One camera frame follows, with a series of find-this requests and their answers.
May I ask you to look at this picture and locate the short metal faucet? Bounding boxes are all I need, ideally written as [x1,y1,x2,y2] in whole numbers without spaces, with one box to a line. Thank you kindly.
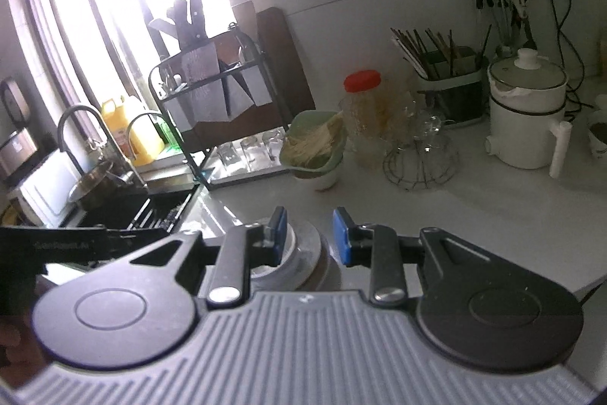
[125,112,168,159]

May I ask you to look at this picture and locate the cluster of clear glass cups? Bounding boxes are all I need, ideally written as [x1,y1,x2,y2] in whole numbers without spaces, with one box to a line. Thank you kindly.
[379,94,451,150]

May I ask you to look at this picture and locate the tall metal faucet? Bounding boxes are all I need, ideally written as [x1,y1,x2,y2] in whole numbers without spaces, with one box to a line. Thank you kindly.
[57,104,147,188]

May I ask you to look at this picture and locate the red lid plastic jar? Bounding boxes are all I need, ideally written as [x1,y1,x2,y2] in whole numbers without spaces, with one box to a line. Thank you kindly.
[338,70,386,169]

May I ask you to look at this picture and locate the bundle of chopsticks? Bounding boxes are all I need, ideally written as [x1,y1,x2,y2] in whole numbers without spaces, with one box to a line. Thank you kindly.
[390,24,476,79]

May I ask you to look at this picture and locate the steel pot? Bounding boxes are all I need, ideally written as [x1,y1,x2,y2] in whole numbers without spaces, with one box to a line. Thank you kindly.
[68,160,134,212]

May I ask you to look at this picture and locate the patterned ceramic bowl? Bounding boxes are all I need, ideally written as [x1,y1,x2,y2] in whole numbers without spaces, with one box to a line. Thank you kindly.
[587,110,607,160]

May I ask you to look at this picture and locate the green colander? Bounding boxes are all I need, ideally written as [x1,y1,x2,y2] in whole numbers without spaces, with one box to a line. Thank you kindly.
[279,110,345,179]

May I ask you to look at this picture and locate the black power cable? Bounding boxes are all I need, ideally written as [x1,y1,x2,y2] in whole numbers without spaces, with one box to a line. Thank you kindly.
[549,0,590,114]

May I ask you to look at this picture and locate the white electric cooking pot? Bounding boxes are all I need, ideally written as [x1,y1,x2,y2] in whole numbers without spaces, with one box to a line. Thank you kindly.
[484,47,574,179]

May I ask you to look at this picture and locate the wire cup rack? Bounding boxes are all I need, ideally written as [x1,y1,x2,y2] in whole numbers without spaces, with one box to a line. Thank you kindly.
[382,134,461,191]

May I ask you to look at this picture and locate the white bowl with brown base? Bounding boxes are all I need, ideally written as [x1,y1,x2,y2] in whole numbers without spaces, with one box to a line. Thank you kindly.
[293,163,343,193]

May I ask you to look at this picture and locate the brown wooden cutting board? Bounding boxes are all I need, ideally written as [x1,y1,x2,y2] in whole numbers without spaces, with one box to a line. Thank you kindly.
[255,6,317,136]

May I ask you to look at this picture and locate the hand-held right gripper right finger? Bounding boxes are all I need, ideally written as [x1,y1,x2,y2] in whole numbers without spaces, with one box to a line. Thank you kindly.
[333,206,480,306]

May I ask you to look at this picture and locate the black knife rack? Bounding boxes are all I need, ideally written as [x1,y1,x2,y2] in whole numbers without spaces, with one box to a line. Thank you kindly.
[147,22,281,193]

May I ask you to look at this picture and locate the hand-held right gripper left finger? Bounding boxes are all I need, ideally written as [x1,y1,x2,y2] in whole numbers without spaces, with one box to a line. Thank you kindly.
[130,206,289,309]

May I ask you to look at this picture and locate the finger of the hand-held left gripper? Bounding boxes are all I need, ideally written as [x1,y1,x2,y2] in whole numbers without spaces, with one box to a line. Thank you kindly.
[107,228,177,242]

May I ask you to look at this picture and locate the white cutting board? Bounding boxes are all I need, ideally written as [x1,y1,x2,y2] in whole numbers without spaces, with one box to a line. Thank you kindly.
[18,148,80,226]

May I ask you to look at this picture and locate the green bottle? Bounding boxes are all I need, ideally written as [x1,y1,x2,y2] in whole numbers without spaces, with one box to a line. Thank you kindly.
[159,119,184,150]

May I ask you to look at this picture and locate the set of black-handled knives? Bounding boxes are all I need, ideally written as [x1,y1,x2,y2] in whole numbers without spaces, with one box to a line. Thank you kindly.
[148,0,212,51]

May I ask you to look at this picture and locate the clear drinking glass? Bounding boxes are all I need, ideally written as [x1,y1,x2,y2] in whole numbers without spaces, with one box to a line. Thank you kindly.
[217,142,241,172]
[240,136,262,167]
[262,130,285,162]

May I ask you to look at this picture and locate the dry noodles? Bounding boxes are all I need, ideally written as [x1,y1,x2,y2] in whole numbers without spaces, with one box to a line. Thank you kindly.
[285,115,344,164]

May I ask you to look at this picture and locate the yellow detergent bottle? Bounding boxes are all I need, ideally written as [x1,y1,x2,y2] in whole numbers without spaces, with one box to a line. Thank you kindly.
[101,96,165,167]

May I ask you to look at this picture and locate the blue plastic bowl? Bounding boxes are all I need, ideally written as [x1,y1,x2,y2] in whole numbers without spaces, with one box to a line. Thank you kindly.
[251,219,342,292]

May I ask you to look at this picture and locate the green utensil holder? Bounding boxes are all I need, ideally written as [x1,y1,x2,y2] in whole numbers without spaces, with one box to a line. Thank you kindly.
[414,46,490,129]

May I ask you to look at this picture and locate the black kitchen sink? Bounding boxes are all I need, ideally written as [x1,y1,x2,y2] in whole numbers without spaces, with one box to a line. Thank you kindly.
[76,186,201,236]

